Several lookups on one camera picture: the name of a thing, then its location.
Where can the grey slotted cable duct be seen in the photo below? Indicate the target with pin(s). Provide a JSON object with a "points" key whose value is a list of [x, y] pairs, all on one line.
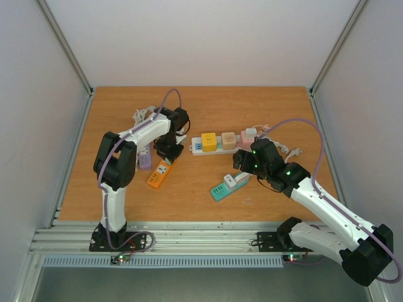
{"points": [[167, 261]]}

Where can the left aluminium corner post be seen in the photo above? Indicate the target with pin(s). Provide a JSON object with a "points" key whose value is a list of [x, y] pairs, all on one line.
{"points": [[62, 40]]}

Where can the white grey plug adapter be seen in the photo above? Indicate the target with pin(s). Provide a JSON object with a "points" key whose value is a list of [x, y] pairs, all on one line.
{"points": [[229, 183]]}

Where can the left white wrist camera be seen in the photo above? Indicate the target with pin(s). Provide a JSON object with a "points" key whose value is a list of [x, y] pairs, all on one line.
{"points": [[181, 136]]}

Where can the orange power strip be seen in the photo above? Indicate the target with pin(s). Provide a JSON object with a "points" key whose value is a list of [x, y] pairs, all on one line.
{"points": [[159, 174]]}

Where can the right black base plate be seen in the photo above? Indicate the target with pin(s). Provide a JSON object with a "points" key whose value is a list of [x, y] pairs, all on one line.
{"points": [[269, 242]]}

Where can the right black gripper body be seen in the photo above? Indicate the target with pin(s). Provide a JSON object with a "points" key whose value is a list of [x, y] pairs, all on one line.
{"points": [[244, 161]]}

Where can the right small circuit board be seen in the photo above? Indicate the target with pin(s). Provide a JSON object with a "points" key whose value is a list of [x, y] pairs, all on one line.
{"points": [[293, 257]]}

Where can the long white power strip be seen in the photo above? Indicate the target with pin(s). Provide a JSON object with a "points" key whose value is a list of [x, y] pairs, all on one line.
{"points": [[196, 147]]}

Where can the white usb charger with cable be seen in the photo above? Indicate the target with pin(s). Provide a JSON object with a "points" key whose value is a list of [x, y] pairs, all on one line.
{"points": [[256, 131]]}

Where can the left small circuit board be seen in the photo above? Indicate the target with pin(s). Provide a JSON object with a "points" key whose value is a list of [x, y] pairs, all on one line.
{"points": [[119, 259]]}

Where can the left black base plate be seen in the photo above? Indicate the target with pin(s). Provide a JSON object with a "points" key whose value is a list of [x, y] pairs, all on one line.
{"points": [[138, 240]]}

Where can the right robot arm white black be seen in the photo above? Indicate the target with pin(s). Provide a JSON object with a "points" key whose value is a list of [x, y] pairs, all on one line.
{"points": [[361, 248]]}

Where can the small circuit board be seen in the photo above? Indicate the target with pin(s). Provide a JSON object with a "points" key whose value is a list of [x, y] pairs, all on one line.
{"points": [[293, 257], [119, 259]]}

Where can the aluminium corner post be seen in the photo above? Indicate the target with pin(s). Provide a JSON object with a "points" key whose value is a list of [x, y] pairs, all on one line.
{"points": [[338, 45], [62, 40]]}

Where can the white rounded plug adapter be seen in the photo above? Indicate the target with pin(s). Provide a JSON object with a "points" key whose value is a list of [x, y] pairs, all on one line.
{"points": [[241, 178]]}

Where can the teal power strip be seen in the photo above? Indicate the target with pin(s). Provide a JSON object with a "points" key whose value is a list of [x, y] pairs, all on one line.
{"points": [[219, 192]]}

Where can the purple power strip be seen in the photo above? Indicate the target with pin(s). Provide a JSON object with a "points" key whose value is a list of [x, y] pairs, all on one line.
{"points": [[145, 159]]}

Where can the beige cube socket adapter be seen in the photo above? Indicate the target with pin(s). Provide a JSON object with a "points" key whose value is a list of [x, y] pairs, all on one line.
{"points": [[228, 141]]}

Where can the right aluminium corner post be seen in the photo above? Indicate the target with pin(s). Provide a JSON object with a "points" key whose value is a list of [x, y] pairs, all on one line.
{"points": [[338, 45]]}

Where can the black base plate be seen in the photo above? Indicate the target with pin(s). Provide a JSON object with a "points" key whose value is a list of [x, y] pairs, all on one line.
{"points": [[138, 240], [269, 242]]}

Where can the yellow cube socket adapter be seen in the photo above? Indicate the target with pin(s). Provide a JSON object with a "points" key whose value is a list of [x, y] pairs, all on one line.
{"points": [[209, 142]]}

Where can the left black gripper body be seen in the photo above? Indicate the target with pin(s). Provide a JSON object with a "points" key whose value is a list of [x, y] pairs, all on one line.
{"points": [[167, 148]]}

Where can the aluminium rail frame front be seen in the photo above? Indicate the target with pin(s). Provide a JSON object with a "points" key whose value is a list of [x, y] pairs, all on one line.
{"points": [[172, 237]]}

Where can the pink cube socket adapter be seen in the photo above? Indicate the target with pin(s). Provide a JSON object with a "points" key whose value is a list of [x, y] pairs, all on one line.
{"points": [[245, 144]]}

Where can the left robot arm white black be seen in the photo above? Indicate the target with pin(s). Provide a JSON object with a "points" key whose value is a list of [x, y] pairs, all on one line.
{"points": [[115, 166]]}

